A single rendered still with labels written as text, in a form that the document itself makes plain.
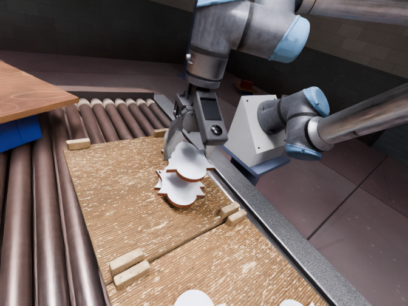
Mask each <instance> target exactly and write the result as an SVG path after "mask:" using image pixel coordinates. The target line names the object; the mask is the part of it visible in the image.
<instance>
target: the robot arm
mask: <svg viewBox="0 0 408 306"><path fill-rule="evenodd" d="M196 9H197V11H196V14H195V21H194V28H193V31H192V38H191V45H190V50H189V54H187V55H186V59H187V60H188V62H187V67H186V69H187V71H186V76H185V79H186V81H188V85H187V89H186V91H185V92H184V94H176V98H175V105H174V112H173V115H174V117H175V120H173V121H172V122H171V124H170V126H169V129H168V131H166V133H165V146H164V150H163V158H164V161H167V160H168V159H170V158H171V155H172V153H173V152H174V151H175V148H176V146H177V145H178V144H179V143H181V142H182V141H183V139H184V136H183V134H182V130H183V129H184V130H186V131H187V133H188V134H189V133H190V132H200V135H201V138H202V143H203V145H204V148H205V153H204V155H205V157H206V159H209V156H210V155H211V153H212V151H213V149H214V146H217V145H224V144H225V143H226V142H227V141H228V135H227V132H226V128H225V124H224V122H223V118H222V114H221V111H220V107H219V103H218V100H217V96H216V93H215V92H211V91H210V89H216V88H218V87H219V85H220V81H221V79H222V78H223V74H224V72H225V68H226V64H227V61H228V57H229V54H230V51H231V49H234V50H238V51H241V52H245V53H249V54H252V55H256V56H259V57H262V58H266V59H268V60H269V61H271V60H274V61H279V62H282V63H290V62H292V61H293V60H294V59H295V58H296V57H297V56H298V55H299V54H300V52H301V51H302V49H303V48H304V46H305V43H306V41H307V38H308V34H309V31H310V23H309V21H308V20H307V19H305V18H302V17H300V15H294V13H304V14H309V15H319V16H329V17H335V18H345V19H355V20H360V21H370V22H380V23H386V24H396V25H401V26H408V0H254V2H250V1H248V0H198V3H197V5H196ZM176 104H177V105H176ZM175 108H176V109H175ZM329 113H330V108H329V105H328V101H327V99H326V97H325V95H324V93H323V92H322V91H321V90H320V89H319V88H318V87H310V88H308V89H303V90H302V91H300V92H297V93H294V94H292V95H289V96H287V97H285V98H282V99H280V100H266V101H263V102H261V103H260V105H259V106H258V108H257V119H258V122H259V125H260V127H261V128H262V130H263V131H264V132H265V133H266V134H268V135H274V134H278V133H279V132H281V131H282V130H284V129H285V128H287V131H286V141H285V152H286V154H287V155H288V156H289V157H292V158H295V159H298V160H308V161H315V160H320V159H321V158H322V156H323V154H322V152H324V151H329V150H330V149H331V148H332V147H333V146H334V145H335V143H339V142H342V141H346V140H350V139H353V138H356V137H360V136H363V135H367V134H371V133H374V132H378V131H382V130H385V129H388V128H392V127H395V126H399V125H402V124H406V123H408V83H405V84H403V85H400V86H398V87H396V88H393V89H391V90H388V91H387V92H384V93H381V94H379V95H377V96H375V97H372V98H369V99H368V100H365V101H363V102H360V103H358V104H356V105H354V106H351V107H348V108H346V109H344V110H341V111H339V112H337V113H335V114H332V115H330V116H328V115H329ZM323 117H325V118H323Z"/></svg>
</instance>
